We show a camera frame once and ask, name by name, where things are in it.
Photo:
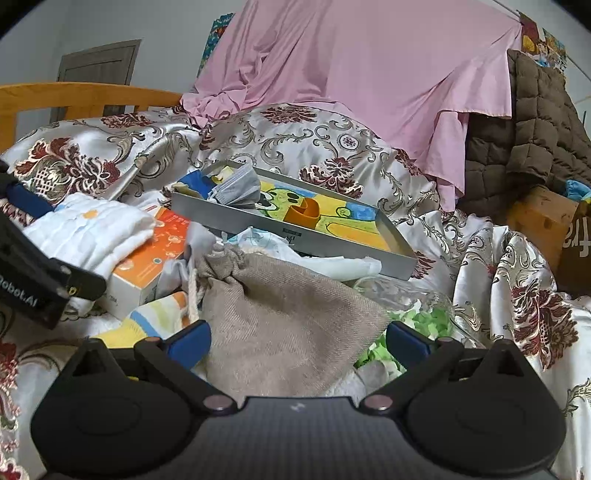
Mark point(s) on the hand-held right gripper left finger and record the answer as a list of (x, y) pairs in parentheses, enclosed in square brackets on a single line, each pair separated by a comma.
[(191, 344)]

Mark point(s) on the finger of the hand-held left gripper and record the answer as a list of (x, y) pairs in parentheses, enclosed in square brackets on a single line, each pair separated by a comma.
[(27, 199)]

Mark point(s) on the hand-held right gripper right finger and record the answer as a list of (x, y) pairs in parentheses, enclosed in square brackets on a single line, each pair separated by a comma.
[(406, 346)]

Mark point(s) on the yellow striped cloth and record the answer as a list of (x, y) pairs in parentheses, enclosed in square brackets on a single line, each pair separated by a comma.
[(147, 318)]

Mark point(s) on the white muslin cloth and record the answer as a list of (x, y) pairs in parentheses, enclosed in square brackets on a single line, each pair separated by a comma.
[(87, 235)]

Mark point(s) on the grey tray with cartoon picture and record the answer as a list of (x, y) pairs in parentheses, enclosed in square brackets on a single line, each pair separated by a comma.
[(258, 218)]

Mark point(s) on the clear bag with green pieces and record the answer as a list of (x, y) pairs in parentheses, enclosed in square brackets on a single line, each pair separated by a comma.
[(425, 318)]

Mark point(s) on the orange and white box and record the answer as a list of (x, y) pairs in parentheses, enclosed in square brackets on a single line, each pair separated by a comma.
[(152, 258)]

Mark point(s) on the white printed diaper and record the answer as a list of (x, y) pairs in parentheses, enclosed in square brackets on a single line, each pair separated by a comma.
[(341, 265)]

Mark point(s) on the grey door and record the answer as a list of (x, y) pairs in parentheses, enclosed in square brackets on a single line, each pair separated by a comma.
[(99, 64)]

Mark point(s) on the grey face mask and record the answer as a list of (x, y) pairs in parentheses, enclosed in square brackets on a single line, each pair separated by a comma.
[(235, 187)]

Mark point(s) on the orange plastic cup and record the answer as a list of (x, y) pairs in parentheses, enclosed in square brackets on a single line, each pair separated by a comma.
[(302, 214)]

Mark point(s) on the brown printed bag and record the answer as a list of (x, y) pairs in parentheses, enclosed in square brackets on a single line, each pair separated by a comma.
[(577, 249)]

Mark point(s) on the floral satin blanket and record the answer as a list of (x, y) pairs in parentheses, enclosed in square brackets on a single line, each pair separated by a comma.
[(323, 138)]

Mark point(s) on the light blue cloth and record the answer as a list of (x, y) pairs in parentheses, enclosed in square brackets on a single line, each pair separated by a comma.
[(577, 189)]

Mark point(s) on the brown quilted blanket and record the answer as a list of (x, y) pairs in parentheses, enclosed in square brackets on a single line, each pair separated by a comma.
[(531, 138)]

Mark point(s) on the pink sheet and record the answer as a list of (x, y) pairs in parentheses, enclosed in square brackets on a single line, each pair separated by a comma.
[(346, 60)]

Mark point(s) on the wooden bed rail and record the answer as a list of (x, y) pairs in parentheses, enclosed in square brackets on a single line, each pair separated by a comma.
[(69, 94)]

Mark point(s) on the colourful wall poster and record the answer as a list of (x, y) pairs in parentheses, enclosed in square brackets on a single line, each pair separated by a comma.
[(549, 46), (214, 37)]

